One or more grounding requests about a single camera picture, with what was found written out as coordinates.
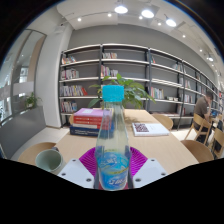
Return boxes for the small potted plant on ledge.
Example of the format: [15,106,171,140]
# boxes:
[23,92,39,109]

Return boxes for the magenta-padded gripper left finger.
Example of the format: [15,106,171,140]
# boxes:
[57,147,100,190]

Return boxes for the grey-green spotted ceramic mug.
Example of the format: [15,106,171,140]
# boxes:
[34,148,64,175]

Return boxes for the round ceiling lights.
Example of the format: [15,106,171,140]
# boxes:
[76,3,214,63]

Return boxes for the clear bottle with teal cap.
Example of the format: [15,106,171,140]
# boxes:
[94,84,132,191]

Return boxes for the pink hardcover book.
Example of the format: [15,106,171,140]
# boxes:
[73,107,105,118]

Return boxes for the white book with patterned cover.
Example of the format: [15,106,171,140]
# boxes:
[131,122,170,137]

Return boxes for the grey shelf unit with books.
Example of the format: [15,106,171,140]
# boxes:
[58,43,224,129]

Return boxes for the red hardcover book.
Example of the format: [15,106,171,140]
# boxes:
[71,115,104,130]

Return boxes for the slatted wooden chair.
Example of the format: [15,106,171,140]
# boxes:
[211,128,224,159]
[184,113,210,144]

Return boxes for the round-backed wooden chair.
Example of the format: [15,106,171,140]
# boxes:
[151,113,174,131]
[17,142,58,166]
[180,139,214,164]

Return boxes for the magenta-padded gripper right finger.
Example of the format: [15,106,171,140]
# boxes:
[128,146,169,189]

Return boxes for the leafy green potted plant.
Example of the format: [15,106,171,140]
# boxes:
[87,73,156,111]

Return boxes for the person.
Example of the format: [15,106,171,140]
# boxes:
[193,91,214,134]

